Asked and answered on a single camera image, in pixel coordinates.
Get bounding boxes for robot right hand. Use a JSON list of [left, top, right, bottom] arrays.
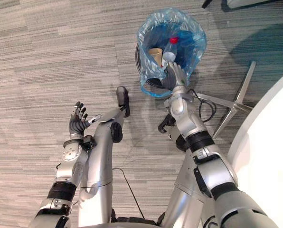
[[160, 62, 188, 90]]

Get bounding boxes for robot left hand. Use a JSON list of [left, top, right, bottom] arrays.
[[68, 101, 102, 141]]

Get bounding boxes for small white bottle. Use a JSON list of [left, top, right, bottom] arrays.
[[160, 51, 177, 69]]

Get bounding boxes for blue plastic trash bag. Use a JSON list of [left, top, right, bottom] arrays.
[[136, 7, 208, 98]]

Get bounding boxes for brown paper cup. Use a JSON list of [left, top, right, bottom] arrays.
[[148, 48, 163, 67]]

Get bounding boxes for silver robot left leg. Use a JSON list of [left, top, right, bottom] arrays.
[[77, 108, 125, 228]]

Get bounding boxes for silver robot leg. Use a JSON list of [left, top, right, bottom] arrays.
[[77, 108, 125, 228], [160, 152, 218, 228]]

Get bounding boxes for clear bottle with red cap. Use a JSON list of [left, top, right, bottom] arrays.
[[164, 36, 180, 54]]

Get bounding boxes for dark robot right foot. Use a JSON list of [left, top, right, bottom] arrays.
[[157, 114, 178, 143]]

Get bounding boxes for dark robot foot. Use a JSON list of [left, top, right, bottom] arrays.
[[157, 114, 178, 143], [116, 86, 131, 118]]

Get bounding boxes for dark robot left foot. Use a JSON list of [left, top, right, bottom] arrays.
[[116, 86, 131, 118]]

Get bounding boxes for chrome table base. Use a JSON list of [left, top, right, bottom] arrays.
[[195, 60, 257, 141]]

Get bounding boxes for dark furniture base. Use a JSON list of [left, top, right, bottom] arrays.
[[221, 0, 283, 12]]

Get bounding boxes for silver robot right leg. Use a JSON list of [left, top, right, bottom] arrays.
[[160, 152, 218, 228]]

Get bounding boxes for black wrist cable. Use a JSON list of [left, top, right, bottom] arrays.
[[188, 89, 217, 123]]

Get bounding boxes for thin black floor cable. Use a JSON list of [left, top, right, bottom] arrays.
[[112, 167, 147, 221]]

